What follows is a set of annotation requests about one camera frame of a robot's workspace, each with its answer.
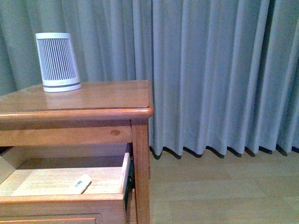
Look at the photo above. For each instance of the wooden drawer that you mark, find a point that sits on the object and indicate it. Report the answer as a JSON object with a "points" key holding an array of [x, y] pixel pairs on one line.
{"points": [[35, 182]]}

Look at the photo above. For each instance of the wooden nightstand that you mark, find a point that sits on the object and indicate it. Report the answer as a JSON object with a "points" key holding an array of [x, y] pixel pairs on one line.
{"points": [[97, 113]]}

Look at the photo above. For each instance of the grey-green curtain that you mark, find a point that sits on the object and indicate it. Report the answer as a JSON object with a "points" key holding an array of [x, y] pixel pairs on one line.
{"points": [[225, 73]]}

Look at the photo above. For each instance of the white slatted air purifier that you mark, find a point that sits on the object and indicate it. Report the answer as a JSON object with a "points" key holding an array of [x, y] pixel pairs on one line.
{"points": [[57, 61]]}

